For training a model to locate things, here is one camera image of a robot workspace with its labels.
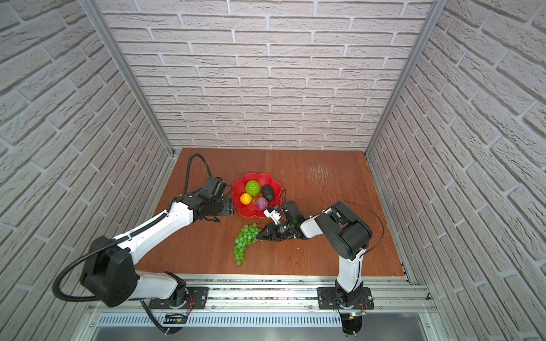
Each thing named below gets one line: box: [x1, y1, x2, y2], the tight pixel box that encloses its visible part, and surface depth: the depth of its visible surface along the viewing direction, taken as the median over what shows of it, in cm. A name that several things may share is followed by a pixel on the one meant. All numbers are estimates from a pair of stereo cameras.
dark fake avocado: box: [261, 184, 274, 202], surface depth 99 cm
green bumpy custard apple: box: [245, 179, 261, 197], surface depth 99 cm
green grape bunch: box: [233, 223, 261, 265], surface depth 85 cm
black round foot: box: [340, 312, 363, 335], surface depth 72 cm
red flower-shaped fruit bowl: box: [231, 173, 283, 218], surface depth 102 cm
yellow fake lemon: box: [239, 192, 253, 206], surface depth 98 cm
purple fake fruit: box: [255, 196, 269, 211], surface depth 96 cm
